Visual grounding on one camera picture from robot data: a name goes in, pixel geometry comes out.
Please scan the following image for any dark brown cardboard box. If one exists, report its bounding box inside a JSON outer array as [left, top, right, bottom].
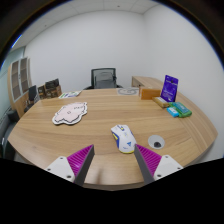
[[44, 84, 63, 99]]

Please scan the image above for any grey round cable grommet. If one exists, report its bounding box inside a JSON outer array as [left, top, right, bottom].
[[147, 134, 166, 150]]

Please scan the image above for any green purple printed sheet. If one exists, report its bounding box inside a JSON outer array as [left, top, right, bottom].
[[58, 90, 83, 100]]

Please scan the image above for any wooden shelf unit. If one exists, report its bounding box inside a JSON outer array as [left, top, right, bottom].
[[7, 57, 33, 118]]

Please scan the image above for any black mesh office chair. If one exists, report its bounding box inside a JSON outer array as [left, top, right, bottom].
[[83, 67, 124, 91]]

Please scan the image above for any orange-brown cardboard box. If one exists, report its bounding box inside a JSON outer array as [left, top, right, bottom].
[[139, 87, 162, 101]]

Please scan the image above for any small black swivel chair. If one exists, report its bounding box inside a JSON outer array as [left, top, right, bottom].
[[23, 84, 41, 113]]

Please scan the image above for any purple retail package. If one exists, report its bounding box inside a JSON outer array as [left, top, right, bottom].
[[160, 74, 180, 103]]

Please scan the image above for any small dark brown box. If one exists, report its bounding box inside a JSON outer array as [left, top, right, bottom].
[[37, 85, 47, 100]]

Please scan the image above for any green flat box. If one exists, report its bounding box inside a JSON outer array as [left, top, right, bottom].
[[169, 101, 193, 118]]

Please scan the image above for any white blue yellow computer mouse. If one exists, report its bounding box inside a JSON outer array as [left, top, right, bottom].
[[110, 124, 137, 155]]

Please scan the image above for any black product box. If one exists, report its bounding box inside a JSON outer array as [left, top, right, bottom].
[[44, 78, 61, 91]]

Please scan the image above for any long tan box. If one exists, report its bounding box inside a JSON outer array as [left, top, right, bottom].
[[152, 96, 171, 109]]

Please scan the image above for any small blue box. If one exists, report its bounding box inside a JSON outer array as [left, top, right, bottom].
[[166, 106, 180, 118]]

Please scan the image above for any grey backpack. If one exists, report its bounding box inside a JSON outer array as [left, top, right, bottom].
[[94, 71, 114, 89]]

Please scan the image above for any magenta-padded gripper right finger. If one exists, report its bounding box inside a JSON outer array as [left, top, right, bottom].
[[133, 143, 184, 185]]

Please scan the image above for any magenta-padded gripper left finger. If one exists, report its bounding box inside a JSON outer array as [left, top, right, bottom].
[[44, 143, 96, 187]]

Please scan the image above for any round grey printed mat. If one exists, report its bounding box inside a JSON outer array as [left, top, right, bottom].
[[116, 87, 140, 97]]

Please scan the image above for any black padded office chair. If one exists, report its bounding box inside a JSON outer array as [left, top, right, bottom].
[[0, 109, 20, 161]]

